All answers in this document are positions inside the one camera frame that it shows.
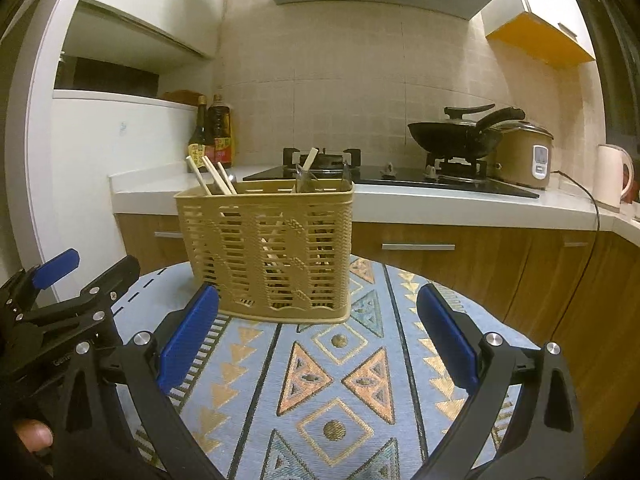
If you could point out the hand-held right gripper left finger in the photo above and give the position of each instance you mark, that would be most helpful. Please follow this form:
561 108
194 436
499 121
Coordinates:
190 335

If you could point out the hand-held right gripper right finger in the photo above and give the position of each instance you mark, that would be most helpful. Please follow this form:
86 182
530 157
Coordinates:
447 340

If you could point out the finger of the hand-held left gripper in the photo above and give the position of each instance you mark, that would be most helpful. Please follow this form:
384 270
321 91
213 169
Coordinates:
57 266
120 275

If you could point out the beige plastic utensil basket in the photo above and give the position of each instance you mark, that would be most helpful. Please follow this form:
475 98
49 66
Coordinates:
280 312

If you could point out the person's left hand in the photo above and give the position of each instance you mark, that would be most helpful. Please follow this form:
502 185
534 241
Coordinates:
31 435

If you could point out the white appliance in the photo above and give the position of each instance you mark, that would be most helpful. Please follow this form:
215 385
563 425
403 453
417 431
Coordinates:
85 160

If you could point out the blue patterned round mat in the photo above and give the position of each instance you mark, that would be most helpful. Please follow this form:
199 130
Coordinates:
330 375

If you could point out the dark soy sauce bottle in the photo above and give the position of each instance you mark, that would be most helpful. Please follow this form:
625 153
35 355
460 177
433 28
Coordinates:
197 145

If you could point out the black glass gas stove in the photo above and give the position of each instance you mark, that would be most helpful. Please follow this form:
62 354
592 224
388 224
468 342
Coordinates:
400 177

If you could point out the black burner grate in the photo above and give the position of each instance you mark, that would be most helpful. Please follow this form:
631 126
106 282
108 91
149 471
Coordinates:
460 166
330 160

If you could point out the dark sauce bottles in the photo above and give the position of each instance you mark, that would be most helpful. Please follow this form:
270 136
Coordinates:
220 130

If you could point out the wooden cutting board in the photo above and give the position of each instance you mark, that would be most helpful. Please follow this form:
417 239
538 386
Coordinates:
182 96

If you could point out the beige rice cooker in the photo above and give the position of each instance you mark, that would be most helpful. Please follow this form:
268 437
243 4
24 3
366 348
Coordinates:
520 160

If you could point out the black wok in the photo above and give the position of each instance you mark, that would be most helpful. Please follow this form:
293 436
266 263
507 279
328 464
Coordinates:
450 140

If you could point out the white electric kettle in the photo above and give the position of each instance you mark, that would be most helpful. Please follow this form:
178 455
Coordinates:
610 175

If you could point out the dark red container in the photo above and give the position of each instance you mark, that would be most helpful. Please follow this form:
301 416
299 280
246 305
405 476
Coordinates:
631 187

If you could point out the white wall cabinet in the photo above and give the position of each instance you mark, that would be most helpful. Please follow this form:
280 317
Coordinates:
150 0

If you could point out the wall cabinet with yellow underside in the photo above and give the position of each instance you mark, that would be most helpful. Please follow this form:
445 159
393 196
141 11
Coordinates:
540 35

